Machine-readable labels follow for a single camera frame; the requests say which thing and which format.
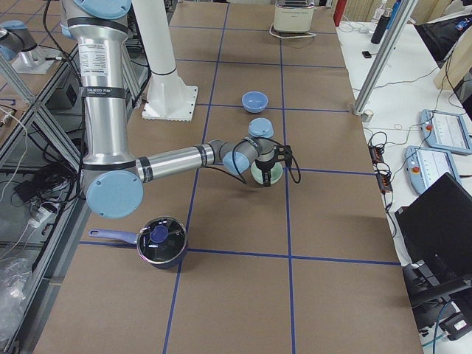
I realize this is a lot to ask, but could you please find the blue bowl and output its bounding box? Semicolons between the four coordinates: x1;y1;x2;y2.
241;91;268;114

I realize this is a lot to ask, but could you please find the blue teach pendant near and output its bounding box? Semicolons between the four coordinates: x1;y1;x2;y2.
405;145;462;195

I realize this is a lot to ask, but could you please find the blue teach pendant far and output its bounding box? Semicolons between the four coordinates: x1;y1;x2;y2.
420;109;471;156

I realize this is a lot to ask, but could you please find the blue saucepan with glass lid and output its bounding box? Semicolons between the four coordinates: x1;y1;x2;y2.
88;216;188;269

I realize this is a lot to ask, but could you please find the green bowl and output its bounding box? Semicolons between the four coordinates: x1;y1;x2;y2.
250;161;283;187

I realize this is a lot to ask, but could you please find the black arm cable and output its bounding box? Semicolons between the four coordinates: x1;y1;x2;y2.
206;139;302;185

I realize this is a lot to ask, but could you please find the orange black usb hub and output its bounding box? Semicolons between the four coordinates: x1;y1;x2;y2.
369;146;393;195

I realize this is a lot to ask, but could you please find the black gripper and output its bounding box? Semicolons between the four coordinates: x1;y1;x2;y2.
257;160;275;187

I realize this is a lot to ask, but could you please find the white toaster power cord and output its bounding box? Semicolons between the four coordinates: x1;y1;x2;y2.
268;24;317;38

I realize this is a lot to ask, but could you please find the aluminium frame post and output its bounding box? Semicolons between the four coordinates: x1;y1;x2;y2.
352;0;417;116

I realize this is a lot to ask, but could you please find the brown paper table cover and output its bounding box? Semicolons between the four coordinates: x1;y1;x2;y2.
35;2;422;353

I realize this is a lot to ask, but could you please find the dark water bottle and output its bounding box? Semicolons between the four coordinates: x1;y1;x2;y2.
371;9;392;44

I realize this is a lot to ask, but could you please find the cream toaster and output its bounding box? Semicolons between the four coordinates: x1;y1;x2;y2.
273;0;315;33

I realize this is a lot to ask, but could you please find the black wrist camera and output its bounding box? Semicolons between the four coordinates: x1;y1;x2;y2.
274;145;293;169

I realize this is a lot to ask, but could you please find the black laptop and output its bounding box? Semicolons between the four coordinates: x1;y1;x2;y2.
395;173;471;275

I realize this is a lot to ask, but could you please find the blue teach pendant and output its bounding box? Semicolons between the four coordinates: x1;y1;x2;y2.
405;145;462;195
420;109;471;156

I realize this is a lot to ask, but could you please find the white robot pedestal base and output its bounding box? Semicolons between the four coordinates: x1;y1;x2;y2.
132;0;198;122

